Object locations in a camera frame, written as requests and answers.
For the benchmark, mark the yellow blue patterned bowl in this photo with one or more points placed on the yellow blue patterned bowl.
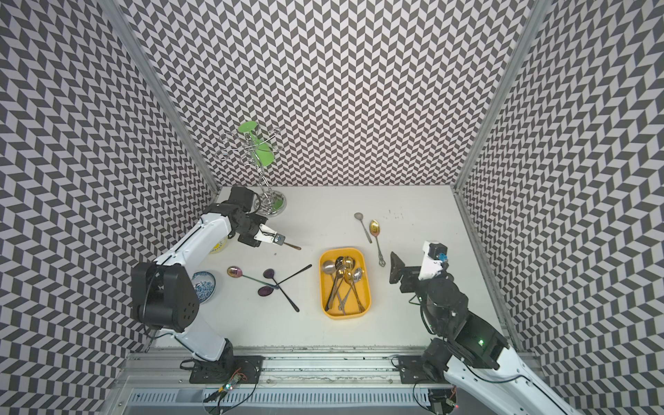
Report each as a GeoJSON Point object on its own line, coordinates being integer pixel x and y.
{"type": "Point", "coordinates": [219, 246]}

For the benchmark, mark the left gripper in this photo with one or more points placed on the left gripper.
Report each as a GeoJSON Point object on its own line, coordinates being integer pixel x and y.
{"type": "Point", "coordinates": [249, 240]}

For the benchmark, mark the ornate gold spoon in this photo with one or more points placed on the ornate gold spoon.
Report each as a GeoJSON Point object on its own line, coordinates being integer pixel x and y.
{"type": "Point", "coordinates": [349, 279]}

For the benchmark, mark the small silver spoon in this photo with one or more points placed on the small silver spoon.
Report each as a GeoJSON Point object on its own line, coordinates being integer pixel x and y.
{"type": "Point", "coordinates": [360, 217]}

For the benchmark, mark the aluminium front rail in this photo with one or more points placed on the aluminium front rail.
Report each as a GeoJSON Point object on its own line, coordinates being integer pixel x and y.
{"type": "Point", "coordinates": [334, 366]}

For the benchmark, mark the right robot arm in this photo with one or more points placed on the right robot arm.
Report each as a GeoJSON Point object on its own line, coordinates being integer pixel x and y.
{"type": "Point", "coordinates": [466, 351]}

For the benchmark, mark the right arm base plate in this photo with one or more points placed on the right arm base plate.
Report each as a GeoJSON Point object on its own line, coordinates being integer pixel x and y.
{"type": "Point", "coordinates": [411, 370]}

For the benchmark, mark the aluminium corner post right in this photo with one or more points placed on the aluminium corner post right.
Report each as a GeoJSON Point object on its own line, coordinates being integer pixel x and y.
{"type": "Point", "coordinates": [515, 62]}

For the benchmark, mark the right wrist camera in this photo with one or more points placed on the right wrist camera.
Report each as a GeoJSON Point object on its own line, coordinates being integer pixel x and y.
{"type": "Point", "coordinates": [435, 262]}

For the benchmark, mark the aluminium corner post left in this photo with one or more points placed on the aluminium corner post left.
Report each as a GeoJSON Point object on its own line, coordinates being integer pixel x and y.
{"type": "Point", "coordinates": [123, 30]}

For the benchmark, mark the green plastic cup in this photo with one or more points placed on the green plastic cup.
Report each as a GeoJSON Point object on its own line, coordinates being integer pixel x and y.
{"type": "Point", "coordinates": [259, 149]}

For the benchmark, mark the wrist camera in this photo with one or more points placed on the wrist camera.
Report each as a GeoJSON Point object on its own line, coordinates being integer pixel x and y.
{"type": "Point", "coordinates": [268, 235]}
{"type": "Point", "coordinates": [435, 262]}

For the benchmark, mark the teal handled iridescent spoon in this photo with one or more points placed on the teal handled iridescent spoon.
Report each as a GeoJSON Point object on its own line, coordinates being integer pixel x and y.
{"type": "Point", "coordinates": [236, 272]}

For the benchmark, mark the yellow plastic storage box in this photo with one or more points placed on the yellow plastic storage box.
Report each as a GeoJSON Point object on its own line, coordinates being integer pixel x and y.
{"type": "Point", "coordinates": [363, 286]}

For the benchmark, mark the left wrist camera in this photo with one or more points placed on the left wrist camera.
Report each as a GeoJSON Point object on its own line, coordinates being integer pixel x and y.
{"type": "Point", "coordinates": [268, 235]}

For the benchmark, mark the blue patterned plate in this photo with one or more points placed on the blue patterned plate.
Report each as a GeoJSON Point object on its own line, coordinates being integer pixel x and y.
{"type": "Point", "coordinates": [204, 284]}

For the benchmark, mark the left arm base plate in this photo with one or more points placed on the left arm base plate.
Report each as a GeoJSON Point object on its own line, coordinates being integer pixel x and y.
{"type": "Point", "coordinates": [220, 372]}

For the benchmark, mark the aluminium corner post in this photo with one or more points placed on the aluminium corner post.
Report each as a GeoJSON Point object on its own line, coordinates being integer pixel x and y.
{"type": "Point", "coordinates": [123, 30]}
{"type": "Point", "coordinates": [515, 62]}

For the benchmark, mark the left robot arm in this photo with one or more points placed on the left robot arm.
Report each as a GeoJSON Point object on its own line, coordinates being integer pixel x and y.
{"type": "Point", "coordinates": [163, 296]}

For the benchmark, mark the chrome cup holder stand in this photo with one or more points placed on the chrome cup holder stand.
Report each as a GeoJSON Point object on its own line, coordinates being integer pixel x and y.
{"type": "Point", "coordinates": [235, 144]}

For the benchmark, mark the purple spoon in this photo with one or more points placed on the purple spoon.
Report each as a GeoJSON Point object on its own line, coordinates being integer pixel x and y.
{"type": "Point", "coordinates": [270, 274]}

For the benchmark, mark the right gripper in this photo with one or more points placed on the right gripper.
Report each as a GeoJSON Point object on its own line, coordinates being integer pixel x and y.
{"type": "Point", "coordinates": [398, 269]}

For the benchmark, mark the copper handled spoon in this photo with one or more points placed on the copper handled spoon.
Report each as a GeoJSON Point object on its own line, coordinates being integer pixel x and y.
{"type": "Point", "coordinates": [292, 246]}

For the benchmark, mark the gold round spoon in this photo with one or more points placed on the gold round spoon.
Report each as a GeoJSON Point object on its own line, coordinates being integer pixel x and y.
{"type": "Point", "coordinates": [349, 264]}

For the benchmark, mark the silver teaspoon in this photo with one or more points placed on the silver teaspoon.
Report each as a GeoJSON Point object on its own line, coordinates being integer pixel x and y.
{"type": "Point", "coordinates": [330, 269]}

